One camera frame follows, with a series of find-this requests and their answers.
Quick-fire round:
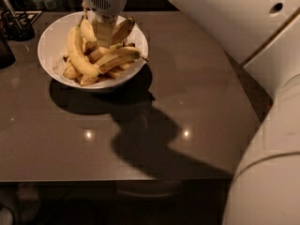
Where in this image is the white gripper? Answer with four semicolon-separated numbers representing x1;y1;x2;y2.
84;0;127;48

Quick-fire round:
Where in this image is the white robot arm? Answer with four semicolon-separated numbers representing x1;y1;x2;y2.
111;0;300;225

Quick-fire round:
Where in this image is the greenish banana back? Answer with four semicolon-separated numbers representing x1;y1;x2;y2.
112;17;135;45

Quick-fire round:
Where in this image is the long yellow banana left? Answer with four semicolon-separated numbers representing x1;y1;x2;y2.
67;26;99;78

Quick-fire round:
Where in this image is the yellow banana right front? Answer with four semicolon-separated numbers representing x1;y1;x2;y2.
95;47;149;75

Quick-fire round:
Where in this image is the white ceramic bowl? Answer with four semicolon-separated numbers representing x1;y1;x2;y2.
37;12;146;93

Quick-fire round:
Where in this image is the small yellow bananas bottom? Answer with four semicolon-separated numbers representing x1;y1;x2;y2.
63;43;137;86

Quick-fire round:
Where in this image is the dark round container left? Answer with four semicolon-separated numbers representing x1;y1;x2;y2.
0;37;15;68

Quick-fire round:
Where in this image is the black wire pen holder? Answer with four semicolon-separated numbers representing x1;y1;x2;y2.
3;11;35;41

